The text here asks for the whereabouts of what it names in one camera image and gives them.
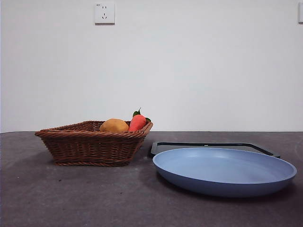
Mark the white wall socket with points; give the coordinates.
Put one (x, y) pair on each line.
(104, 13)

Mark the yellow-brown potato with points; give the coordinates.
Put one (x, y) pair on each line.
(113, 125)

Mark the blue round plate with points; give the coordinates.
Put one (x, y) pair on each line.
(222, 170)

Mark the white wall switch plate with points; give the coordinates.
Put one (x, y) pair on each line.
(300, 13)

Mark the brown wicker basket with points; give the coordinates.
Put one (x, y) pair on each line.
(90, 146)

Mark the black rectangular tray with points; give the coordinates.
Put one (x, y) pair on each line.
(156, 147)

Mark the orange carrot with green leaves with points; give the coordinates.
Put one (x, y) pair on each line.
(136, 123)

